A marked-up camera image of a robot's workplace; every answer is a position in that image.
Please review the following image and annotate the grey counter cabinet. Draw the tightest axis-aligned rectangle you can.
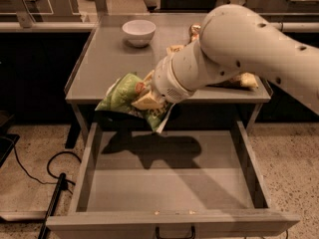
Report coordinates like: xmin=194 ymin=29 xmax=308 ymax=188
xmin=63 ymin=13 xmax=274 ymax=144

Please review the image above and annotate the white ceramic bowl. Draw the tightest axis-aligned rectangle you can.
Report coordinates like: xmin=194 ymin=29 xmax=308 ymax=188
xmin=122 ymin=20 xmax=157 ymax=48

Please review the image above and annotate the green jalapeno chip bag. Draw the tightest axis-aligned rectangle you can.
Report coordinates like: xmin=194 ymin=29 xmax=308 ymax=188
xmin=96 ymin=73 xmax=173 ymax=133

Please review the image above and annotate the black drawer handle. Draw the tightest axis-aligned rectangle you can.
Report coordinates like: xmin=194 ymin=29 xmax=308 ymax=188
xmin=155 ymin=225 xmax=196 ymax=239

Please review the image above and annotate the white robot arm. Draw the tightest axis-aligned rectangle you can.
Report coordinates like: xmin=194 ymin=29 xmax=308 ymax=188
xmin=133 ymin=5 xmax=319 ymax=114

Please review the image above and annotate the shiny gold snack can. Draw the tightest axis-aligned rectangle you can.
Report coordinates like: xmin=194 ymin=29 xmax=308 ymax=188
xmin=188 ymin=23 xmax=201 ymax=42

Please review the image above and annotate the black metal floor bar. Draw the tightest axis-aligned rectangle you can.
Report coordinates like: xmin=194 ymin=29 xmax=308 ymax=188
xmin=37 ymin=173 xmax=67 ymax=239

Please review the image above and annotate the black floor cable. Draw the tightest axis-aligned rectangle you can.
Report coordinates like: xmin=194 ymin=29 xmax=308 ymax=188
xmin=12 ymin=145 xmax=83 ymax=195

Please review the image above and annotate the grey open top drawer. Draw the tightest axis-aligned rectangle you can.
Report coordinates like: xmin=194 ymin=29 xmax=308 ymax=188
xmin=47 ymin=121 xmax=299 ymax=239

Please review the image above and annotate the black object at left edge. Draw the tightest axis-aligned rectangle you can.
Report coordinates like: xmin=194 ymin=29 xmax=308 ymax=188
xmin=0 ymin=111 xmax=20 ymax=167

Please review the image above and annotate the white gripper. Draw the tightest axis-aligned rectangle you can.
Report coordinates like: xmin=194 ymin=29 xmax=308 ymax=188
xmin=132 ymin=55 xmax=194 ymax=111

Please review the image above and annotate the brown yellow chip bag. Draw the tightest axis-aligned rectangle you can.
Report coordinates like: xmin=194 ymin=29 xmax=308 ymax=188
xmin=166 ymin=45 xmax=258 ymax=89

